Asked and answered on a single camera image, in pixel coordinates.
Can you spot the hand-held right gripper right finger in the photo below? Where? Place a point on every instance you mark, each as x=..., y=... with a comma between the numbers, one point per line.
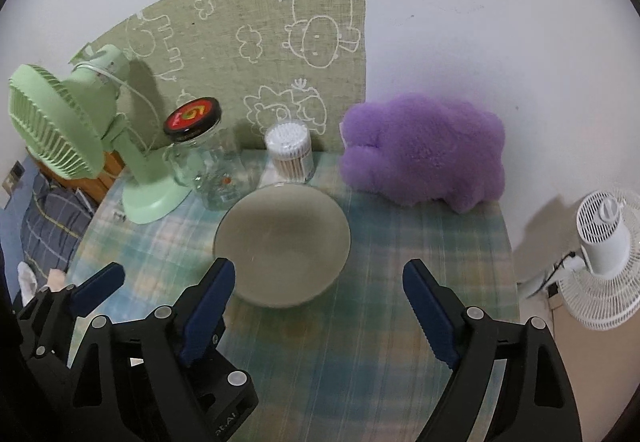
x=430, y=314

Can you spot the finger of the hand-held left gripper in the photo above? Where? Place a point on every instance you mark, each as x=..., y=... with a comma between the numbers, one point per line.
x=235, y=402
x=97, y=288

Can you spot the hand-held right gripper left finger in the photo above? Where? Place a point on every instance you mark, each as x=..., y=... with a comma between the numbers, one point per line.
x=207, y=312

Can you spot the blue floral bowl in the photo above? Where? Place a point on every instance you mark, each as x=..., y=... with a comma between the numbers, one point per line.
x=280, y=242

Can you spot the white cloth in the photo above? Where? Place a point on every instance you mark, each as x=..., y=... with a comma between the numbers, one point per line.
x=27, y=279

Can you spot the blue plaid bedding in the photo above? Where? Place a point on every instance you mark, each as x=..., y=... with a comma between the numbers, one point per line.
x=50, y=222

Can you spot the plaid tablecloth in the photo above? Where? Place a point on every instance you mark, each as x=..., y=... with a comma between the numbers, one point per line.
x=350, y=347

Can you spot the glass jar with lid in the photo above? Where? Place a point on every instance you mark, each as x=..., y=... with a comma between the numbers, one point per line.
x=210, y=171

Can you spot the purple plush toy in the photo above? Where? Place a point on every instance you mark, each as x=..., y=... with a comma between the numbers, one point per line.
x=425, y=156

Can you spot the green desk fan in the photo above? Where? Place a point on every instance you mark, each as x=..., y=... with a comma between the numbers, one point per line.
x=60, y=131

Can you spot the cotton swab container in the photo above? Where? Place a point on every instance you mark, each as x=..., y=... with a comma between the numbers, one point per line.
x=290, y=156

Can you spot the white standing fan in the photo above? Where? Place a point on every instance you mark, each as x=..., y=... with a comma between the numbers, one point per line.
x=605, y=242

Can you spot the wooden furniture frame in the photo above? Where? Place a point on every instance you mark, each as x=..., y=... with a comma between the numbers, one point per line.
x=107, y=182

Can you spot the wall socket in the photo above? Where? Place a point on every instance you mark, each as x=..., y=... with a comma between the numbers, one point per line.
x=12, y=177

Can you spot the green printed wall cloth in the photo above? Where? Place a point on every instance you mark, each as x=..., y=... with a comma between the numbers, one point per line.
x=225, y=46

